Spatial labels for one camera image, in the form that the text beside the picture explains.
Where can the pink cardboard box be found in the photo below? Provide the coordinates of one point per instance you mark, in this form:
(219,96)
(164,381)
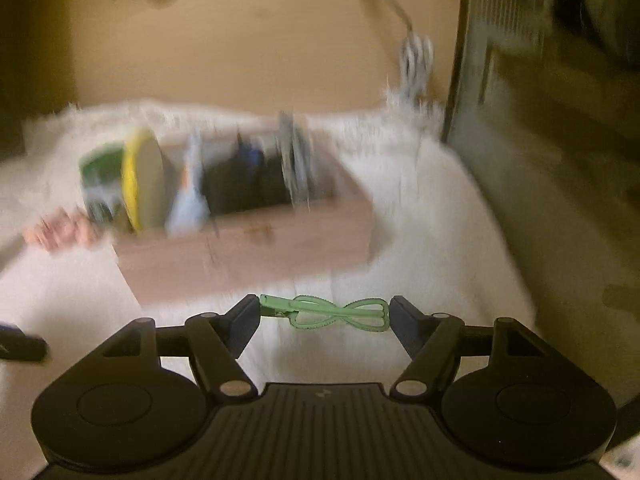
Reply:
(331,232)

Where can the blue tipped right gripper right finger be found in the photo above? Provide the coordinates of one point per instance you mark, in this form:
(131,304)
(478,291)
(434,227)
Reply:
(431,342)

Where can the green lid air freshener jar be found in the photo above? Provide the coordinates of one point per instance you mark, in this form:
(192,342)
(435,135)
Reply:
(101,184)

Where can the yellow round scrub pad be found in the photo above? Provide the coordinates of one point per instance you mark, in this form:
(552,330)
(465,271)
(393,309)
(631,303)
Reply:
(143,181)

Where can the black and blue knee pad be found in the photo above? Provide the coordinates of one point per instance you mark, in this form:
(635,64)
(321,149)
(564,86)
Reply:
(248,180)

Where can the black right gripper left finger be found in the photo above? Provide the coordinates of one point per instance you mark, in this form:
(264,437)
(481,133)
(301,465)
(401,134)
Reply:
(216,342)

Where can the grey round scrub pad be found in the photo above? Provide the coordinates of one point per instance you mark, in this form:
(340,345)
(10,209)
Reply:
(297,159)

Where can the green hair clip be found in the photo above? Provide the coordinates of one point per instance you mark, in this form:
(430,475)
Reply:
(312,313)

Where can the white textured table cloth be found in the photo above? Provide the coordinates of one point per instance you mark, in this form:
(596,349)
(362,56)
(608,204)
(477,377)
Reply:
(435,243)

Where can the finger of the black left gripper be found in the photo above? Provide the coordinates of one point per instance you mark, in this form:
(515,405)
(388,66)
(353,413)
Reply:
(20,347)

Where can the doll dress pink and blue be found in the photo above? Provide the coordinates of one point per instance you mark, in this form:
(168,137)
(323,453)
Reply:
(189,210)

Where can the pink soft toy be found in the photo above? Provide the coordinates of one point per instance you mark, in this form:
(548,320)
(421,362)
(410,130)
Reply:
(63,229)

